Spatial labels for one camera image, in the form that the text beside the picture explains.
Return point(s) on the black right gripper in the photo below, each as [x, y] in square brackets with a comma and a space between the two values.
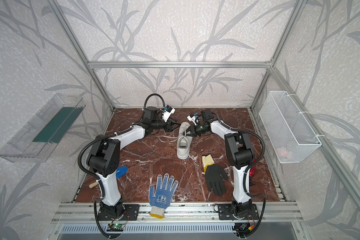
[193, 129]

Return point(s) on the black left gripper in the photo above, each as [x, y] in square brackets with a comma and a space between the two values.
[169, 125]

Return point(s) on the grey-white shoelace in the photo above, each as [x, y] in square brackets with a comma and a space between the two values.
[168, 138]

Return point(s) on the white leather sneaker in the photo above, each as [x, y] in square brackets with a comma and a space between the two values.
[183, 151]

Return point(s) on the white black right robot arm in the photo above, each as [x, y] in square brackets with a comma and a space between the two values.
[240, 151]

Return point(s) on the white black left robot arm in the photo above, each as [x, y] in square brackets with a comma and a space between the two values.
[100, 158]

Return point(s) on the black yellow work glove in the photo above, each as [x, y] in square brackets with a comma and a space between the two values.
[215, 176]

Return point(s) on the pink object in basket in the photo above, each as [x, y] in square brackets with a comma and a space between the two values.
[283, 153]

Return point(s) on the blue dotted knit glove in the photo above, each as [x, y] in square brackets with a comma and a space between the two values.
[160, 195]

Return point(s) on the right wiring connector board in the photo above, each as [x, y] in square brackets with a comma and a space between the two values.
[243, 227]

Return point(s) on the green lit circuit board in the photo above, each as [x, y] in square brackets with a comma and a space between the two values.
[116, 227]

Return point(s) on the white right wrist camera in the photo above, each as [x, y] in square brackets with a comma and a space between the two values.
[194, 118]

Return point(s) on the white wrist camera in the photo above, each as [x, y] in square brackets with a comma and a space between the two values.
[194, 118]
[167, 112]

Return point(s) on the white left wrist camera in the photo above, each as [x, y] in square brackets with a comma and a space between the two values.
[167, 112]

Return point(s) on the red handled tool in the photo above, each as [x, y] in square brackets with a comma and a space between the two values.
[252, 171]

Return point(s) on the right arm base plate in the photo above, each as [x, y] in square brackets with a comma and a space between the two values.
[247, 211]

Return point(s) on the wooden handled brush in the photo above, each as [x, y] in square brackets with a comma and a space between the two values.
[94, 184]

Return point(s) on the white wire mesh basket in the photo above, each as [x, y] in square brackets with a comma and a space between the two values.
[287, 127]

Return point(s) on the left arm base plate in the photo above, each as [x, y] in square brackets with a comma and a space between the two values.
[120, 212]

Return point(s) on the clear plastic wall bin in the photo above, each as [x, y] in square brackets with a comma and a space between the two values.
[35, 142]

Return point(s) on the aluminium frame profiles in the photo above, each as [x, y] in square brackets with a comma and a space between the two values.
[343, 186]

